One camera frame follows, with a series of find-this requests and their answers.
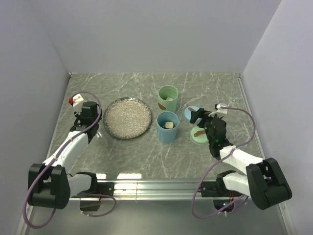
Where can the aluminium front rail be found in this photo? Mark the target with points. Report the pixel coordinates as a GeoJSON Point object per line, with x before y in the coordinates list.
{"type": "Point", "coordinates": [153, 190]}

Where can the green cylindrical container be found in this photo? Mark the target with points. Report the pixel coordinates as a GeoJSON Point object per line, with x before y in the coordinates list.
{"type": "Point", "coordinates": [163, 104]}

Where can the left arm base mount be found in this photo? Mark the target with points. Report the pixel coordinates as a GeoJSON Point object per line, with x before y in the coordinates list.
{"type": "Point", "coordinates": [97, 191]}

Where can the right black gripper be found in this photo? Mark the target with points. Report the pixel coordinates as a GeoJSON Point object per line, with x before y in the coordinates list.
{"type": "Point", "coordinates": [199, 114]}

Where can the green lid brown handle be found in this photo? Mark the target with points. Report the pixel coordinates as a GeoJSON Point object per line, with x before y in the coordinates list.
{"type": "Point", "coordinates": [198, 136]}

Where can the blue lid brown handle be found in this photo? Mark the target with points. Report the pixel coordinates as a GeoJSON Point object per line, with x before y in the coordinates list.
{"type": "Point", "coordinates": [187, 112]}

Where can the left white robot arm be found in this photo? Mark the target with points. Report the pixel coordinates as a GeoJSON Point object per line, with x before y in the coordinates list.
{"type": "Point", "coordinates": [48, 184]}

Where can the speckled ceramic plate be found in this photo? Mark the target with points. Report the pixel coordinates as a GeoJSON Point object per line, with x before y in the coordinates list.
{"type": "Point", "coordinates": [127, 118]}

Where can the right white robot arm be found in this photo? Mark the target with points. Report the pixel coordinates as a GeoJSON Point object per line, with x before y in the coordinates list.
{"type": "Point", "coordinates": [262, 180]}

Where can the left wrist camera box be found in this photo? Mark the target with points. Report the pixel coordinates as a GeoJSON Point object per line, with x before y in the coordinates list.
{"type": "Point", "coordinates": [76, 100]}

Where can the blue cylindrical container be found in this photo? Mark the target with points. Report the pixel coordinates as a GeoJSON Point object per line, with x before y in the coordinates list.
{"type": "Point", "coordinates": [166, 135]}

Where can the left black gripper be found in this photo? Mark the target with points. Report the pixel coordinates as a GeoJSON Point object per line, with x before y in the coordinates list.
{"type": "Point", "coordinates": [78, 114]}

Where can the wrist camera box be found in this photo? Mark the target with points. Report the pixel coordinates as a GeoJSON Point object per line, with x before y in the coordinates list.
{"type": "Point", "coordinates": [220, 110]}
{"type": "Point", "coordinates": [76, 100]}

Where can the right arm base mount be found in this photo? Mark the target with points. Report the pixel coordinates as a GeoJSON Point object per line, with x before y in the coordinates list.
{"type": "Point", "coordinates": [217, 189]}

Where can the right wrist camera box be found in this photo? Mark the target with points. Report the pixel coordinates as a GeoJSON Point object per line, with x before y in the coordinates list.
{"type": "Point", "coordinates": [220, 110]}

